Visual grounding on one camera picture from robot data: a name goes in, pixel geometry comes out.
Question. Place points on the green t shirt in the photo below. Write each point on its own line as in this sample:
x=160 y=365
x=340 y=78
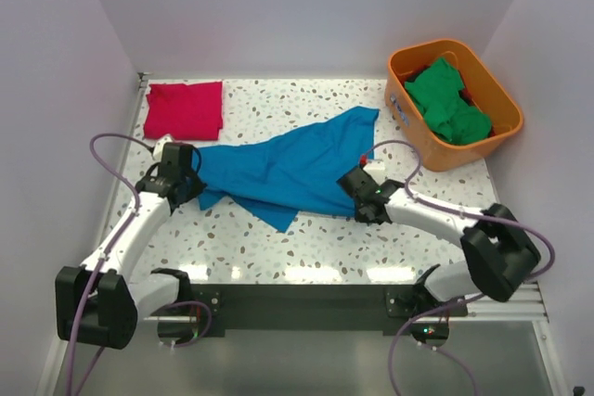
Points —
x=438 y=93

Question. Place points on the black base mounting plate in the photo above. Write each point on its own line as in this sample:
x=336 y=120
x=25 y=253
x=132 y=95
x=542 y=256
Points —
x=374 y=307

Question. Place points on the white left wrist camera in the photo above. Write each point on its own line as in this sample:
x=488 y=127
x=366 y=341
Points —
x=160 y=145

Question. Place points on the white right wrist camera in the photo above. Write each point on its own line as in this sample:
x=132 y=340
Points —
x=374 y=168

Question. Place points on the folded red t shirt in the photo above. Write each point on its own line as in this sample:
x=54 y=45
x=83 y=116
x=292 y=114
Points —
x=192 y=112

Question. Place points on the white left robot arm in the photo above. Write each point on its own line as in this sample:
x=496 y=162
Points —
x=96 y=303

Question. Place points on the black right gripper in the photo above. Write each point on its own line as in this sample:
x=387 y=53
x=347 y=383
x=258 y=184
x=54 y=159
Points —
x=360 y=219

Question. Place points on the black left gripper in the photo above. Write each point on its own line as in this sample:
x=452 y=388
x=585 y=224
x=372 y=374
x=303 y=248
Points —
x=197 y=186

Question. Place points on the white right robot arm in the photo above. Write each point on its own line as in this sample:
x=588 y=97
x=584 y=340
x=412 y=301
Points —
x=498 y=254

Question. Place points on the blue t shirt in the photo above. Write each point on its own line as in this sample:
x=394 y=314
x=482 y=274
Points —
x=293 y=172

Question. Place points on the aluminium frame rail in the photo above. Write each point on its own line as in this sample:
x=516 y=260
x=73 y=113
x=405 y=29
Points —
x=525 y=305

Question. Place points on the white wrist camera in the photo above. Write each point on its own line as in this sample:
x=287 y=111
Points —
x=160 y=145
x=374 y=168

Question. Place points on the orange plastic basket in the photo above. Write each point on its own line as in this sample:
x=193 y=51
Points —
x=486 y=93

